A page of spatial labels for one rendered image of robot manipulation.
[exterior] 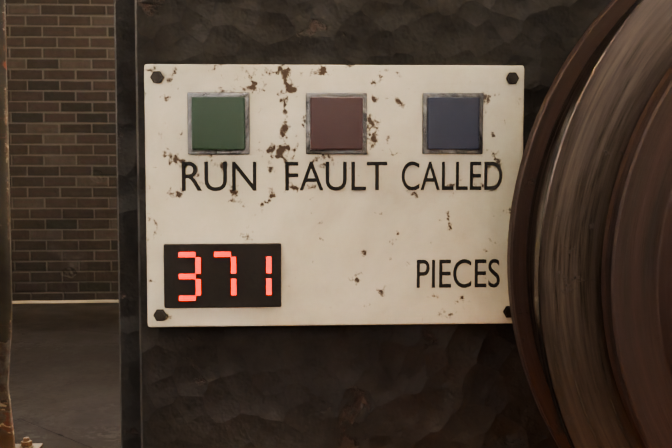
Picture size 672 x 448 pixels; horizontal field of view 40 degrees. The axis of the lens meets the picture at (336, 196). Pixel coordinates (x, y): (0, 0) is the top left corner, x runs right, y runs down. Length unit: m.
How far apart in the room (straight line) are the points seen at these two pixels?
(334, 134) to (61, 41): 6.22
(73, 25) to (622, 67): 6.37
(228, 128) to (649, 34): 0.27
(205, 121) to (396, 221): 0.15
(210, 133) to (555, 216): 0.24
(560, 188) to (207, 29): 0.28
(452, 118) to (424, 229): 0.08
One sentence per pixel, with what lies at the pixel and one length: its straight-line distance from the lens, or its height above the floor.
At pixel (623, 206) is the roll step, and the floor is 1.15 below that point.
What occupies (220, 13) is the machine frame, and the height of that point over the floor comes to 1.28.
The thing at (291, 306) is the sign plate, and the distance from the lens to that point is 0.64.
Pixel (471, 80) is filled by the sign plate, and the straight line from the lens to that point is 0.65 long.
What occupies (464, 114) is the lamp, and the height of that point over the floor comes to 1.21.
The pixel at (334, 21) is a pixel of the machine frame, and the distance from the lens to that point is 0.66.
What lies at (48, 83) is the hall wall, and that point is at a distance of 6.82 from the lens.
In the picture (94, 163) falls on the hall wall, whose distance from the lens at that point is 6.74.
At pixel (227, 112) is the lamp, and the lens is 0.63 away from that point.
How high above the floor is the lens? 1.19
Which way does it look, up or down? 4 degrees down
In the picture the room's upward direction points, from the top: straight up
